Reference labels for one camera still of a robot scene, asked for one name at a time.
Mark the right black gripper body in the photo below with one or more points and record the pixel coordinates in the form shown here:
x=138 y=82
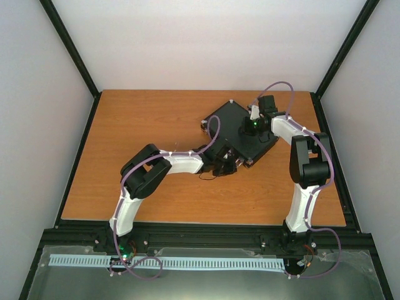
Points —
x=254 y=130

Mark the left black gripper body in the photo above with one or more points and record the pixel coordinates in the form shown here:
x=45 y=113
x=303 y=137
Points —
x=222 y=169

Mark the black poker set case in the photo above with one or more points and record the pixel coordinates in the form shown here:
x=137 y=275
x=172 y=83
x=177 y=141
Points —
x=225 y=123

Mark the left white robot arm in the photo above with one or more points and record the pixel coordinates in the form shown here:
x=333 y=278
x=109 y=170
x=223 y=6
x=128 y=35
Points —
x=142 y=175

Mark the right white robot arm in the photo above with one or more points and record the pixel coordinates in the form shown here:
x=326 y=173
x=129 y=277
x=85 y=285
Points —
x=310 y=164

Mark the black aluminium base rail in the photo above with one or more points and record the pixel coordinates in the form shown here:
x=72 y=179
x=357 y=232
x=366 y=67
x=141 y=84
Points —
x=146 y=237

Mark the right black frame post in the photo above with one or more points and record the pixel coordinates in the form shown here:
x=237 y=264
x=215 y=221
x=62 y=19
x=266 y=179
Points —
x=354 y=32

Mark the black frame post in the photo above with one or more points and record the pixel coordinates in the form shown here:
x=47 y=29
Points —
x=66 y=39
x=354 y=32

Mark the light blue cable duct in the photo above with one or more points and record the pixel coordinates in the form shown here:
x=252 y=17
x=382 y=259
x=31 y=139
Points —
x=170 y=263

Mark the left black frame post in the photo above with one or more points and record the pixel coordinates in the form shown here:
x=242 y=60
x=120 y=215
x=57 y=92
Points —
x=66 y=39

